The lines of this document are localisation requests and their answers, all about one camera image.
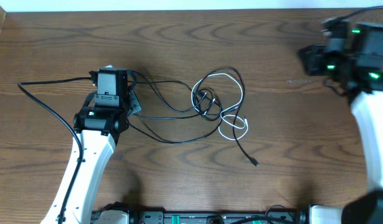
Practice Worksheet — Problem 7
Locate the thin black cable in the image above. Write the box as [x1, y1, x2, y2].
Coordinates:
[127, 67, 260, 167]

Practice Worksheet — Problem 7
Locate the thick black USB cable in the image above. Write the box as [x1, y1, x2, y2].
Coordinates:
[127, 70, 225, 123]

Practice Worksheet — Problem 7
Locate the white cable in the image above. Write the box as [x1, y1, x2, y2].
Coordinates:
[191, 72, 250, 141]

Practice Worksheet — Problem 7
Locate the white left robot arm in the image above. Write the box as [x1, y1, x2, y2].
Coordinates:
[43, 88, 141, 223]

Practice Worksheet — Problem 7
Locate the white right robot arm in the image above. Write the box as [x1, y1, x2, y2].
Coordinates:
[298, 45, 383, 224]

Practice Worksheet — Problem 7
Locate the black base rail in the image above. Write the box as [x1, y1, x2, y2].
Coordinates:
[91, 202, 344, 224]

